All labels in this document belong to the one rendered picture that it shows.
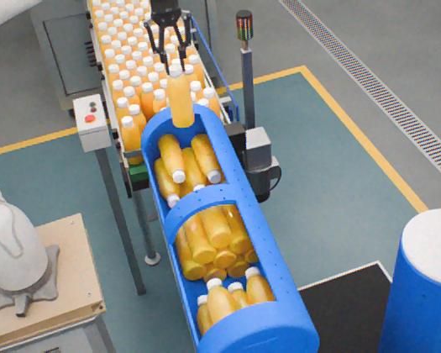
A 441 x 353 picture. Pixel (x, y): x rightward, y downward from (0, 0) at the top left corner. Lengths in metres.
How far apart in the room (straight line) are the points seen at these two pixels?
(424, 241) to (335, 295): 1.00
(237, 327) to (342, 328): 1.32
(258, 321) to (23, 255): 0.62
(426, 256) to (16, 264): 1.09
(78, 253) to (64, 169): 2.00
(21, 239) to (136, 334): 1.37
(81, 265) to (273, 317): 0.63
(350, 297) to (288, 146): 1.23
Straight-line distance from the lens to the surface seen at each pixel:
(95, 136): 2.15
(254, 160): 2.34
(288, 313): 1.37
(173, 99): 1.74
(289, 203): 3.26
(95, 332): 1.82
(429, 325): 1.86
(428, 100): 4.05
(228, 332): 1.34
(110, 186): 2.41
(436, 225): 1.82
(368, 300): 2.71
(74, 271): 1.72
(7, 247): 1.55
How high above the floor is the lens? 2.36
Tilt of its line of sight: 43 degrees down
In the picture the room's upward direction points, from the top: 6 degrees counter-clockwise
